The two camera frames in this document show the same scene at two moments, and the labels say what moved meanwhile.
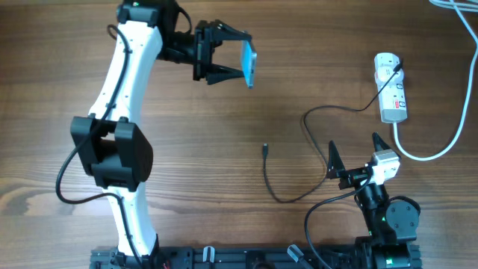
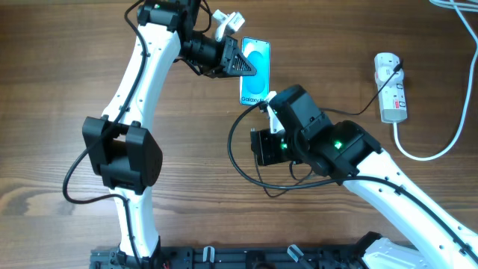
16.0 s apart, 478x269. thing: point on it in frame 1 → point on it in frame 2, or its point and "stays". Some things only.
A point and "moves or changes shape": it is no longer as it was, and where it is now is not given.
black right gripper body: [352, 178] → [274, 147]
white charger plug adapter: [383, 73] stays
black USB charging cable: [319, 142] moves or changes shape
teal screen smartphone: [249, 63] moves or changes shape
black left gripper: [215, 32] → [229, 47]
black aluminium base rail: [264, 257] stays
